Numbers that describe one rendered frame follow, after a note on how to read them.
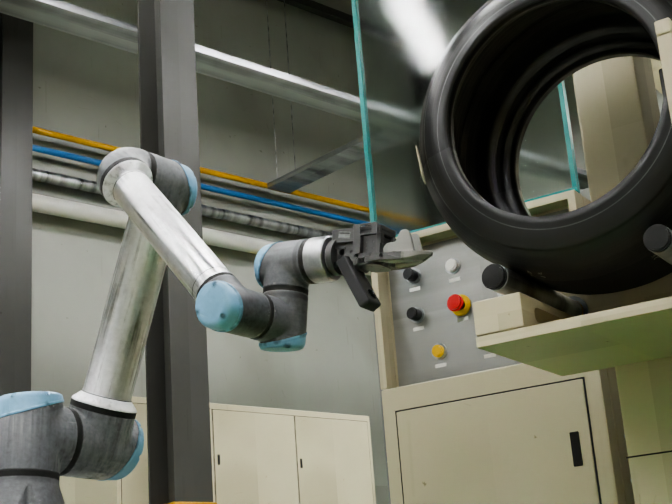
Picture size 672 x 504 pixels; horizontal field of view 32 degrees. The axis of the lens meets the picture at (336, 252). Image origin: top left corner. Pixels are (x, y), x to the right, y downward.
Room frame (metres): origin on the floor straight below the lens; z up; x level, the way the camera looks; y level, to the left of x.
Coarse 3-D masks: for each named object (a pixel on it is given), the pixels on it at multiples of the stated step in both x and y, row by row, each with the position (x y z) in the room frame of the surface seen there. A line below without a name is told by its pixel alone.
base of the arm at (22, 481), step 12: (0, 480) 2.46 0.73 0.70; (12, 480) 2.46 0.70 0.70; (24, 480) 2.46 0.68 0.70; (36, 480) 2.47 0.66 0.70; (48, 480) 2.49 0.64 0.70; (0, 492) 2.45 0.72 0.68; (12, 492) 2.45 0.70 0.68; (24, 492) 2.45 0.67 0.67; (36, 492) 2.46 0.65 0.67; (48, 492) 2.48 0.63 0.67; (60, 492) 2.53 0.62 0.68
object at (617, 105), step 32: (608, 64) 2.14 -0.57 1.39; (640, 64) 2.15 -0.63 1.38; (576, 96) 2.18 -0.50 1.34; (608, 96) 2.14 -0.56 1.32; (640, 96) 2.12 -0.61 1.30; (608, 128) 2.15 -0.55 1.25; (640, 128) 2.12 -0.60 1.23; (608, 160) 2.15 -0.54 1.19; (640, 384) 2.16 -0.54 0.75; (640, 416) 2.16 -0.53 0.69; (640, 448) 2.17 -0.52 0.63; (640, 480) 2.17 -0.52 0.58
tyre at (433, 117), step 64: (512, 0) 1.84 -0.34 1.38; (576, 0) 1.95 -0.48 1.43; (640, 0) 1.73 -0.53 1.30; (448, 64) 1.92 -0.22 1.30; (512, 64) 2.09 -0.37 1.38; (576, 64) 2.07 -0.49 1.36; (448, 128) 1.93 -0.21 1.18; (512, 128) 2.14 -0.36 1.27; (448, 192) 1.93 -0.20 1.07; (512, 192) 2.15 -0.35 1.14; (640, 192) 1.76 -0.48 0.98; (512, 256) 1.90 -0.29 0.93; (576, 256) 1.84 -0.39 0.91; (640, 256) 1.85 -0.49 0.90
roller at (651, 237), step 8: (656, 224) 1.75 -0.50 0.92; (648, 232) 1.75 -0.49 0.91; (656, 232) 1.75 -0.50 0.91; (664, 232) 1.74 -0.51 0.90; (648, 240) 1.75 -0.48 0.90; (656, 240) 1.75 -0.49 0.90; (664, 240) 1.74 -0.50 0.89; (648, 248) 1.76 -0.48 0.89; (656, 248) 1.75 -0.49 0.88; (664, 248) 1.75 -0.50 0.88; (664, 256) 1.78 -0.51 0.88
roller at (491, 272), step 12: (492, 264) 1.90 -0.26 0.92; (492, 276) 1.90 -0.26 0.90; (504, 276) 1.89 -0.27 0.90; (516, 276) 1.92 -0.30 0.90; (492, 288) 1.90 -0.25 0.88; (504, 288) 1.91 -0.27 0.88; (516, 288) 1.93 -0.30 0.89; (528, 288) 1.96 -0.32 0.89; (540, 288) 2.01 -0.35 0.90; (540, 300) 2.02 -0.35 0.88; (552, 300) 2.05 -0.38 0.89; (564, 300) 2.10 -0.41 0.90; (576, 312) 2.15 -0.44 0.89
